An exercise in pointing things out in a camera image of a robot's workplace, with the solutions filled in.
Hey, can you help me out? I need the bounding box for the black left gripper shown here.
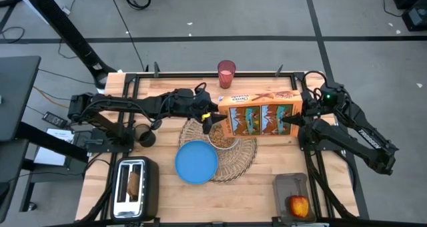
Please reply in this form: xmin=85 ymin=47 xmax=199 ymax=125
xmin=173 ymin=86 xmax=228 ymax=135

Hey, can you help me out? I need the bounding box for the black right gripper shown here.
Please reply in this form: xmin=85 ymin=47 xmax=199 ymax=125
xmin=281 ymin=89 xmax=323 ymax=126

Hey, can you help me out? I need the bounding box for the orange cereal box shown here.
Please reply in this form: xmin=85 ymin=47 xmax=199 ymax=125
xmin=217 ymin=89 xmax=304 ymax=138

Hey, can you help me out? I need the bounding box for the blue plate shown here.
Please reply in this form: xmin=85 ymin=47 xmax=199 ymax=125
xmin=174 ymin=140 xmax=219 ymax=185

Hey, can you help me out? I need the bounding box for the red plastic cup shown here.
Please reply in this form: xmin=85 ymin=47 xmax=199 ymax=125
xmin=217 ymin=59 xmax=237 ymax=89

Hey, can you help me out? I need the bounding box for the red yellow apple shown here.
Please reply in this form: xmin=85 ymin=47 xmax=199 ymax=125
xmin=288 ymin=195 xmax=310 ymax=219

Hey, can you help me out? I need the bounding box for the white bowl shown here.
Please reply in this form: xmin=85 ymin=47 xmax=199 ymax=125
xmin=207 ymin=122 xmax=240 ymax=150

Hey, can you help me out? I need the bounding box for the round woven placemat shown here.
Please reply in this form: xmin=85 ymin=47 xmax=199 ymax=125
xmin=178 ymin=118 xmax=258 ymax=184

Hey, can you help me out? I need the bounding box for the clear plastic container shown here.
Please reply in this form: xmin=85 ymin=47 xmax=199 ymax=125
xmin=272 ymin=172 xmax=317 ymax=225

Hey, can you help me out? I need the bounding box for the black mug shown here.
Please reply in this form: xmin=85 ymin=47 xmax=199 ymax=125
xmin=133 ymin=123 xmax=157 ymax=148

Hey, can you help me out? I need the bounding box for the black silver toaster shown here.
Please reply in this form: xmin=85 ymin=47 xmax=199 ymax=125
xmin=109 ymin=156 xmax=160 ymax=223

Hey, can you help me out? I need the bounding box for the brown toast slice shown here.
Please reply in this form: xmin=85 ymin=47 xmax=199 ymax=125
xmin=127 ymin=171 xmax=140 ymax=201

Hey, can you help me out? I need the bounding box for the black power adapter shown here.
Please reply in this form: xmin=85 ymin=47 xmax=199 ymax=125
xmin=42 ymin=111 xmax=69 ymax=129

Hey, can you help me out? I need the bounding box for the white paper sheet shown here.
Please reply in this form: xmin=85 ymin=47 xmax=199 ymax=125
xmin=33 ymin=128 xmax=76 ymax=167

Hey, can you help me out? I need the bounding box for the black stand leg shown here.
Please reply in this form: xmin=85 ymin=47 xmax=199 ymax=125
xmin=18 ymin=0 xmax=117 ymax=89

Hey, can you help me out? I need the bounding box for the black desk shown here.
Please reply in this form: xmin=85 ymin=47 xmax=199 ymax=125
xmin=0 ymin=55 xmax=41 ymax=143

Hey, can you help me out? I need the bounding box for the black metal table frame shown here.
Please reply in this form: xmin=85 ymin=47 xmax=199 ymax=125
xmin=76 ymin=61 xmax=371 ymax=227

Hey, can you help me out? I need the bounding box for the black cable bundle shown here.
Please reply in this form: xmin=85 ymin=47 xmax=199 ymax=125
xmin=305 ymin=150 xmax=357 ymax=220
xmin=79 ymin=153 xmax=116 ymax=222

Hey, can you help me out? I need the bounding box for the long black floor cable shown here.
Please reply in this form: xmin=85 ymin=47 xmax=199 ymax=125
xmin=106 ymin=0 xmax=147 ymax=73

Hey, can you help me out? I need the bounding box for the black desk base frame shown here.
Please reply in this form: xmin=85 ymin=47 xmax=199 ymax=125
xmin=0 ymin=122 xmax=89 ymax=221

